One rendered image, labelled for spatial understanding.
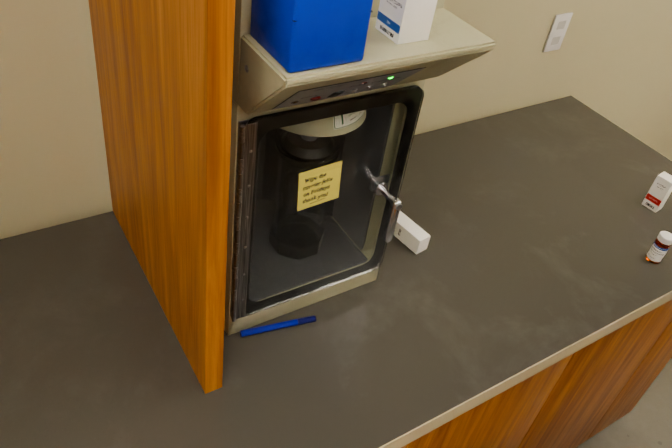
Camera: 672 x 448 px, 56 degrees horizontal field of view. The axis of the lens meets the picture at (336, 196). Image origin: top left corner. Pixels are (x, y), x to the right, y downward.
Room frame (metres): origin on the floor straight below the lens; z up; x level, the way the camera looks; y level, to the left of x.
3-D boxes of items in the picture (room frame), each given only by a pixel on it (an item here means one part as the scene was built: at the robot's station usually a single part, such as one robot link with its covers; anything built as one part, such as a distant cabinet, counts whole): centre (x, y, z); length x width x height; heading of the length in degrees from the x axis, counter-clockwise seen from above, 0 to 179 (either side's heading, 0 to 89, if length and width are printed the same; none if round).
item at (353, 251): (0.79, 0.01, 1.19); 0.30 x 0.01 x 0.40; 127
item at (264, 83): (0.75, -0.02, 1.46); 0.32 x 0.12 x 0.10; 128
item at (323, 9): (0.69, 0.06, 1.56); 0.10 x 0.10 x 0.09; 38
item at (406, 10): (0.78, -0.05, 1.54); 0.05 x 0.05 x 0.06; 38
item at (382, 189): (0.83, -0.09, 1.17); 0.05 x 0.03 x 0.10; 37
